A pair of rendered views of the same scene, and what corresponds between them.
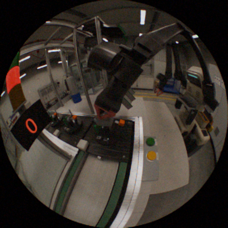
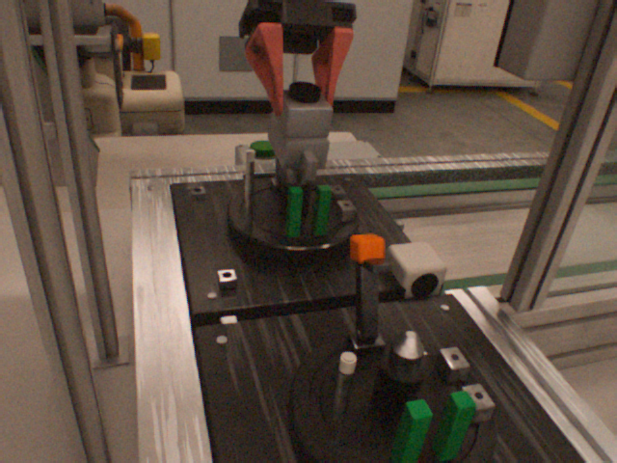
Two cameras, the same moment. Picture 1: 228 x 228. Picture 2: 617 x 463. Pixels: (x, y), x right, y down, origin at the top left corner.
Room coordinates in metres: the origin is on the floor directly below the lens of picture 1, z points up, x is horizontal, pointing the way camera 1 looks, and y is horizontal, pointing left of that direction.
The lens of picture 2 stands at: (0.49, 0.43, 1.27)
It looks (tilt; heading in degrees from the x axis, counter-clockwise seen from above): 32 degrees down; 231
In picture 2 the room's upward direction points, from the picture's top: 6 degrees clockwise
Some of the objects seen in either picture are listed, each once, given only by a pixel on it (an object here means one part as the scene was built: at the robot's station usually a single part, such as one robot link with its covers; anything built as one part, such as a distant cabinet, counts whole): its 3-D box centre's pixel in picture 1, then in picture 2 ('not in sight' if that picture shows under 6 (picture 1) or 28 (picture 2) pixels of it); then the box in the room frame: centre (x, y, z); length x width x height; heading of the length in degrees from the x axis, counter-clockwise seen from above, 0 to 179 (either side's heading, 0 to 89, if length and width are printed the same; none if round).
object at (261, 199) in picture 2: (107, 132); (293, 219); (0.21, 0.05, 0.98); 0.14 x 0.14 x 0.02
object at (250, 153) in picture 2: not in sight; (249, 192); (0.27, 0.06, 1.03); 0.01 x 0.01 x 0.08
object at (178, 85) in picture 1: (169, 84); not in sight; (3.31, -3.82, 0.49); 1.26 x 0.87 x 0.98; 71
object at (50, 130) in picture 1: (54, 118); not in sight; (0.37, 0.52, 1.01); 0.24 x 0.24 x 0.13; 71
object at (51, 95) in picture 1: (49, 90); not in sight; (6.73, 7.38, 1.13); 2.86 x 1.56 x 2.25; 159
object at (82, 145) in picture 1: (83, 145); (414, 271); (0.15, 0.17, 0.97); 0.05 x 0.05 x 0.04; 71
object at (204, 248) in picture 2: (108, 135); (292, 233); (0.21, 0.05, 0.96); 0.24 x 0.24 x 0.02; 71
